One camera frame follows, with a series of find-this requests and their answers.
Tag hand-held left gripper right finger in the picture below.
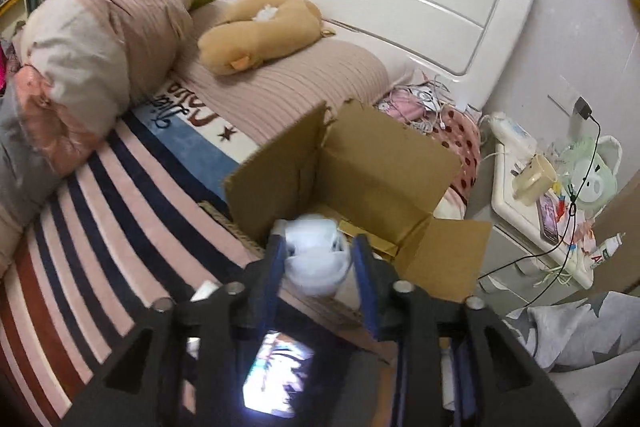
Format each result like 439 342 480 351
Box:
351 234 583 427

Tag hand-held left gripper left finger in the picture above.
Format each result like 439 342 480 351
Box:
65 231 287 427

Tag brown cardboard box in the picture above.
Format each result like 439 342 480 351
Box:
200 99 493 360

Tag glossy picture card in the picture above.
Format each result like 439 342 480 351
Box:
242 331 316 415

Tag red polka dot cloth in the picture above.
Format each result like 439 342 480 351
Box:
430 104 483 212

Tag striped bed blanket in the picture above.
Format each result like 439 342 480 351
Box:
0 77 281 425

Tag pink cartoon pouch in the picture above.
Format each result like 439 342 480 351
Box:
375 88 426 124

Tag white bedside table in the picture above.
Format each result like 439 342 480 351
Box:
490 139 598 290

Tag beige ribbed pillow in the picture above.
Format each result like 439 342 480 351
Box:
175 0 416 168

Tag smartphone with pictured case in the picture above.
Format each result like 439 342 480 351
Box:
536 193 562 244

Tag cream plastic mug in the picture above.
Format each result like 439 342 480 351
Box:
511 154 558 208

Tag white handheld device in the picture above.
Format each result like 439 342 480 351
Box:
487 112 538 160

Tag grey star print cloth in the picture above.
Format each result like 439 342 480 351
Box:
502 289 633 413

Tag tan plush neck pillow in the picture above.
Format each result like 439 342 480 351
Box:
197 0 333 76

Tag white cream tube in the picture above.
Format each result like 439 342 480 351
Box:
590 232 627 264

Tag pink grey rolled duvet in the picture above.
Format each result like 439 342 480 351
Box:
0 0 203 278

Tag white charging cables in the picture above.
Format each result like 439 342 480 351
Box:
395 74 473 132

